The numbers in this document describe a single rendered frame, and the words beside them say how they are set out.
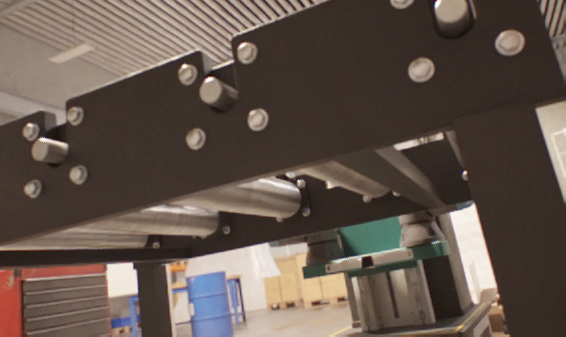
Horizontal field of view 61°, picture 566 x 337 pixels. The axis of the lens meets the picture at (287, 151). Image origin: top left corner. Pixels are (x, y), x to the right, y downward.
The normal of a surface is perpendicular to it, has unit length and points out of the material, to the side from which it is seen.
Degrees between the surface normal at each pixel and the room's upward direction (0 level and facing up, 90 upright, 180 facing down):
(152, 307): 90
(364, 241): 90
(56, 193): 90
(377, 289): 90
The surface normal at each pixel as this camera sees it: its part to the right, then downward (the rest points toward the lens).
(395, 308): -0.48, -0.14
